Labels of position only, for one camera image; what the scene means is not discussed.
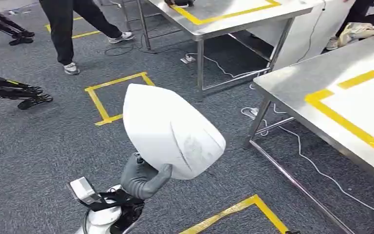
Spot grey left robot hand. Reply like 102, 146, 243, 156
120, 152, 173, 201

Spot white curved plastic panel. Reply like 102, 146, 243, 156
123, 83, 226, 181

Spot yellow floor tape outline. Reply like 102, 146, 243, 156
178, 194, 291, 234
44, 16, 102, 39

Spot person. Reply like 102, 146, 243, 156
38, 0, 135, 76
325, 0, 374, 51

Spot black object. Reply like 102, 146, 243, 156
164, 0, 195, 8

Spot steel table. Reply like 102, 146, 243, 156
120, 0, 314, 101
243, 34, 374, 234

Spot white partition board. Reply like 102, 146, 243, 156
247, 0, 357, 71

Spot patterned pale bag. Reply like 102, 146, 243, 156
337, 22, 374, 48

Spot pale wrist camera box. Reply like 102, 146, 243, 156
67, 176, 101, 206

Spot white cable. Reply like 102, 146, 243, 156
240, 103, 374, 227
187, 52, 272, 79

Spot thin black cable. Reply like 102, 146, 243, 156
297, 0, 327, 63

